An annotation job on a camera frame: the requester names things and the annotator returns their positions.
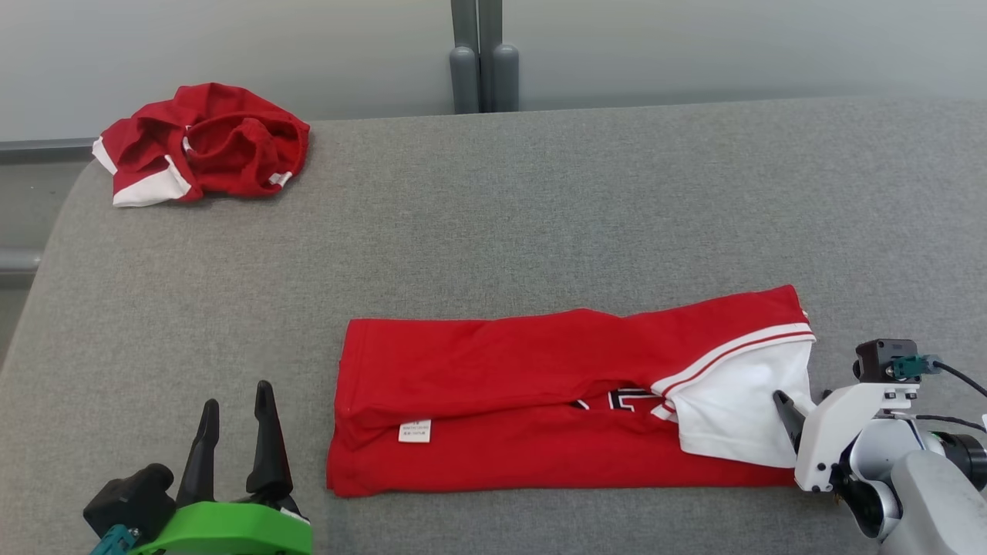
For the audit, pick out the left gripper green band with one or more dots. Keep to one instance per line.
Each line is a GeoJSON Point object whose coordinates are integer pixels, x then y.
{"type": "Point", "coordinates": [224, 532]}

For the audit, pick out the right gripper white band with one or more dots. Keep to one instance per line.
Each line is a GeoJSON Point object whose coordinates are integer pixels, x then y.
{"type": "Point", "coordinates": [829, 432]}

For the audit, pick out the red basketball jersey number 23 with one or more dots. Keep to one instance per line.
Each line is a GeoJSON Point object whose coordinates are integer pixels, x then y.
{"type": "Point", "coordinates": [501, 370]}

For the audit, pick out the red shorts white trim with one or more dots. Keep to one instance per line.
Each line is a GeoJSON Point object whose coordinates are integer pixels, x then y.
{"type": "Point", "coordinates": [224, 146]}

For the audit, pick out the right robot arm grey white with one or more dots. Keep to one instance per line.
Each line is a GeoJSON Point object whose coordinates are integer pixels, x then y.
{"type": "Point", "coordinates": [933, 493]}

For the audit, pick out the grey fabric sofa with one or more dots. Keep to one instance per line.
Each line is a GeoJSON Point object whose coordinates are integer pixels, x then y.
{"type": "Point", "coordinates": [501, 231]}

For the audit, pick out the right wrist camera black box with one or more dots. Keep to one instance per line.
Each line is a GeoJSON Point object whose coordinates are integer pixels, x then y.
{"type": "Point", "coordinates": [879, 361]}

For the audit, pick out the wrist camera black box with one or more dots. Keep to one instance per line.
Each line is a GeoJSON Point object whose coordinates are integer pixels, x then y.
{"type": "Point", "coordinates": [879, 361]}
{"type": "Point", "coordinates": [127, 501]}

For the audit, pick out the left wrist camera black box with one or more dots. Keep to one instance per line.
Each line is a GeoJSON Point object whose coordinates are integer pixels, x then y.
{"type": "Point", "coordinates": [127, 501]}

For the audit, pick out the grey round wall bar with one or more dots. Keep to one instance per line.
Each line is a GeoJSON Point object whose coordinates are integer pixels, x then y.
{"type": "Point", "coordinates": [15, 260]}

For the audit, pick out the grey flat wall rail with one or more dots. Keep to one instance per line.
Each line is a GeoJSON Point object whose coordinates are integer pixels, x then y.
{"type": "Point", "coordinates": [38, 150]}

